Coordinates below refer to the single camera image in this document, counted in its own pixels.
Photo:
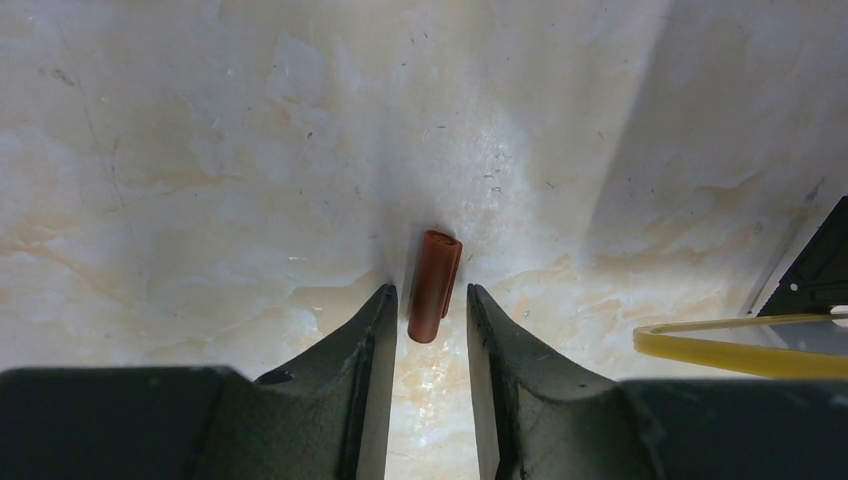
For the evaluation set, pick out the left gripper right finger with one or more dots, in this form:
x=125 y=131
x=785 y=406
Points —
x=539 y=415

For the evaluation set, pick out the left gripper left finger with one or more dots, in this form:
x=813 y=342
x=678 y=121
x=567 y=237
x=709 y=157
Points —
x=322 y=415

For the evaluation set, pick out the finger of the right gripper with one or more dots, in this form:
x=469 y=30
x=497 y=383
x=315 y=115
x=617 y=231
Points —
x=816 y=281

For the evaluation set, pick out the yellow framed whiteboard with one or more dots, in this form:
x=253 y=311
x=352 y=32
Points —
x=786 y=346

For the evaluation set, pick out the brown marker cap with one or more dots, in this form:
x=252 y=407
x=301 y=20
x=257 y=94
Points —
x=433 y=284

